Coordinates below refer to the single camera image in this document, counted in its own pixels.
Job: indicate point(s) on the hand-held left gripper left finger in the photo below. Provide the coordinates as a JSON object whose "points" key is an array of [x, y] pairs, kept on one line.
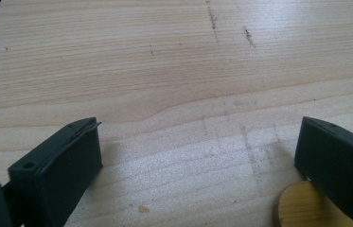
{"points": [[57, 176]]}

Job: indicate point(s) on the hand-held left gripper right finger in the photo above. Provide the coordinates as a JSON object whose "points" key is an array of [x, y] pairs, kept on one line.
{"points": [[338, 170]]}

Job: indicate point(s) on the carved wooden coaster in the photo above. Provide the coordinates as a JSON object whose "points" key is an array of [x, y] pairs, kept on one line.
{"points": [[303, 208]]}

